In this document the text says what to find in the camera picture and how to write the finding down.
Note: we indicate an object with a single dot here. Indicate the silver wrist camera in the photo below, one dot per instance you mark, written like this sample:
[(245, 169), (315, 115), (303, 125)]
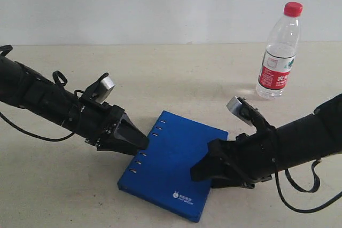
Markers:
[(240, 108), (100, 89)]

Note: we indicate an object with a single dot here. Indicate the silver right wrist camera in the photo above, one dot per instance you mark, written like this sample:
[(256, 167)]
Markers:
[(240, 108)]

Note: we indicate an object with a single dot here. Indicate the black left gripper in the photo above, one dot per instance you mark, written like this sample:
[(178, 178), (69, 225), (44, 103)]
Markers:
[(107, 128)]

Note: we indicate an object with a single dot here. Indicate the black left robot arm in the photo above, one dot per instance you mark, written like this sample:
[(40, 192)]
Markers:
[(25, 88)]

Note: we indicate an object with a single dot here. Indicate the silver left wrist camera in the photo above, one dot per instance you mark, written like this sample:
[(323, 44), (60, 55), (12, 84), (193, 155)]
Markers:
[(100, 89)]

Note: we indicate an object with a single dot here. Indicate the blue ring-binder notebook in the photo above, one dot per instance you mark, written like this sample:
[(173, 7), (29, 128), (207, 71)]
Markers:
[(161, 173)]

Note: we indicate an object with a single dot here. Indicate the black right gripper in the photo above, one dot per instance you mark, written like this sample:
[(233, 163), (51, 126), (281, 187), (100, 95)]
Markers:
[(241, 163)]

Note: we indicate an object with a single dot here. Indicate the clear water bottle red label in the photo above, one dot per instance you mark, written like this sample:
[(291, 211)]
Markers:
[(280, 52)]

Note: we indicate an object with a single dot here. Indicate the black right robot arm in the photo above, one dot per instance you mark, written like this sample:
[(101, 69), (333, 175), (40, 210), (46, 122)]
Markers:
[(309, 138)]

